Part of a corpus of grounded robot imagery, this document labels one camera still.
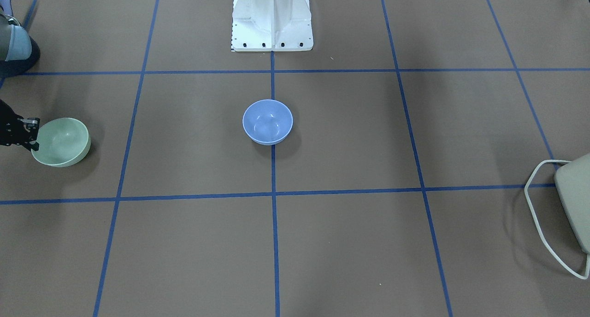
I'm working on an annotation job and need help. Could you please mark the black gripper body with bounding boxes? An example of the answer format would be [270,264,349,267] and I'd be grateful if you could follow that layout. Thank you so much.
[0,101,40,148]

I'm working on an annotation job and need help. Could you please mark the green bowl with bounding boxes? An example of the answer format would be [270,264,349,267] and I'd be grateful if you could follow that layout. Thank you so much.
[31,117,91,168]

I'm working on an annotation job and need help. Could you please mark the blue bowl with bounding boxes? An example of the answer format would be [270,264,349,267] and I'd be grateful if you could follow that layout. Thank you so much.
[242,99,294,146]

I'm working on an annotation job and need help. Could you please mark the dark blue saucepan with lid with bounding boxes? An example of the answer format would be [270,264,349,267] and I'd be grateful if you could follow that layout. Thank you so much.
[0,0,41,78]

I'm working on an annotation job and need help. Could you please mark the cream toaster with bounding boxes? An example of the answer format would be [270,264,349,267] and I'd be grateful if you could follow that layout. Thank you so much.
[555,154,590,253]

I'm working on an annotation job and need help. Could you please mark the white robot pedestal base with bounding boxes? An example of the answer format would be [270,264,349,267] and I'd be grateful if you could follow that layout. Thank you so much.
[230,0,314,52]

